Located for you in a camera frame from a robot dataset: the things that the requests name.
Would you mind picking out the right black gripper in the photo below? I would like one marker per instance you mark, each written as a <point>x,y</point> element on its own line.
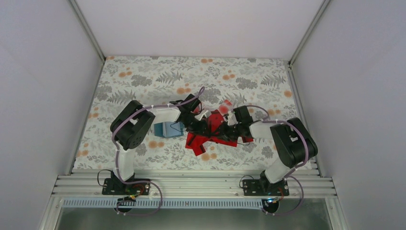
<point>223,131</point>

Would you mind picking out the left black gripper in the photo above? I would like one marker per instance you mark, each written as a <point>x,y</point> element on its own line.
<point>200,128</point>

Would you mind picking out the teal card holder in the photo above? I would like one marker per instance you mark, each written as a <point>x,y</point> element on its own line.
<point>169,129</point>

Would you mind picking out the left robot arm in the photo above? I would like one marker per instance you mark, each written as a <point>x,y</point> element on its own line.
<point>131,126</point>

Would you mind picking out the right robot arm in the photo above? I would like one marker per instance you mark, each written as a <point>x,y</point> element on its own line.
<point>293,143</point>

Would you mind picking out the white red-circle card left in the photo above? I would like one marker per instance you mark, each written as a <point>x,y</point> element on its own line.
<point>199,109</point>

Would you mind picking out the white red-circle card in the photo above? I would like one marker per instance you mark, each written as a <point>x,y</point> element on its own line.
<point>225,107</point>
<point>199,109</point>

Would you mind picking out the red card far right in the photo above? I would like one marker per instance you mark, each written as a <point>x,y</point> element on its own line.
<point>247,139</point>

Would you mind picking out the red card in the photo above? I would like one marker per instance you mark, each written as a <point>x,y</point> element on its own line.
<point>198,148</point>
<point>247,139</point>

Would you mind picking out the white red-circle card right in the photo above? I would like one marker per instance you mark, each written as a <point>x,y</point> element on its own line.
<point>225,107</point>

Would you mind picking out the pile of red cards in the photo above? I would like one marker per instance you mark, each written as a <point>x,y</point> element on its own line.
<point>216,120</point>

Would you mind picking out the red card front bottom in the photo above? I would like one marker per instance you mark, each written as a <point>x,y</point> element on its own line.
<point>198,148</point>

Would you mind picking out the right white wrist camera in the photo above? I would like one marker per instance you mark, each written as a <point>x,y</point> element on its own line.
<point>230,118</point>

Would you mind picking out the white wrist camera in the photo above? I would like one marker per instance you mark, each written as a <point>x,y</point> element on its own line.
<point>230,118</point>
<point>204,114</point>

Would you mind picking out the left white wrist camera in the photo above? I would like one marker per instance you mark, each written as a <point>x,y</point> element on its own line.
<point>204,114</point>

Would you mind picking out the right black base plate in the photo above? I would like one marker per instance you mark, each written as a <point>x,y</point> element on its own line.
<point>257,187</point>

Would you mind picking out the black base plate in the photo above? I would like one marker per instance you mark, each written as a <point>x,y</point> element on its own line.
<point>257,187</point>
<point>114,186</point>

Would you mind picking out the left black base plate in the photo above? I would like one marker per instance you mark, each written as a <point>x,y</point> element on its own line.
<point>114,186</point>

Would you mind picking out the aluminium rail frame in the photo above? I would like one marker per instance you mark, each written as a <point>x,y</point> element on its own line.
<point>193,184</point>

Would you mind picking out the grey slotted cable duct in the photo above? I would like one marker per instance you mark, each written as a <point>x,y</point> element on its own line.
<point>151,203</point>

